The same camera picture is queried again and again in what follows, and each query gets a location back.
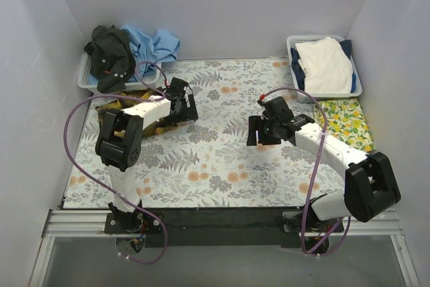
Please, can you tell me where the white folded shirt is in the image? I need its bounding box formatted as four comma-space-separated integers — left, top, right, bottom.
294, 36, 353, 95

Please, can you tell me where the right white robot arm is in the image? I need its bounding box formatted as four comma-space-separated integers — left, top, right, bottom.
247, 97, 401, 232

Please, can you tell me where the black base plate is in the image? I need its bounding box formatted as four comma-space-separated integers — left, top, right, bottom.
104, 207, 303, 248

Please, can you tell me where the yellow plaid flannel shirt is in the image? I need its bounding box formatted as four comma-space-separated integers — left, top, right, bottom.
95, 88, 179, 138

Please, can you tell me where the light blue shirt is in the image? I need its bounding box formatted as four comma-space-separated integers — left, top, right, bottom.
120, 24, 181, 79

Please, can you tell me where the lemon print cloth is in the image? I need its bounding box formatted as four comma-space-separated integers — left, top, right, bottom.
313, 98, 374, 152

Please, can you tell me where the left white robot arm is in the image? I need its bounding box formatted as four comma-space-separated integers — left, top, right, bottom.
95, 77, 198, 233

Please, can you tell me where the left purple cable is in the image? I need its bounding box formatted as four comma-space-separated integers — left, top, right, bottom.
63, 61, 168, 265

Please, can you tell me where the left white laundry basket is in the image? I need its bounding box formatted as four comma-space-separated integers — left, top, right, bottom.
77, 52, 164, 95

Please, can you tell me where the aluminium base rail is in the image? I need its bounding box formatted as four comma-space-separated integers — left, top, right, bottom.
30, 208, 420, 286

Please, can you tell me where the navy blue folded shirt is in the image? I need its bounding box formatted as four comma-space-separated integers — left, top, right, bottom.
289, 39, 357, 93

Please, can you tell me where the floral table mat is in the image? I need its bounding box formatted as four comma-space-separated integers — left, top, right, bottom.
62, 58, 372, 208

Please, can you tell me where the black pinstripe shirt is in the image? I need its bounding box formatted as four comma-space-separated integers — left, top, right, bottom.
84, 26, 136, 94

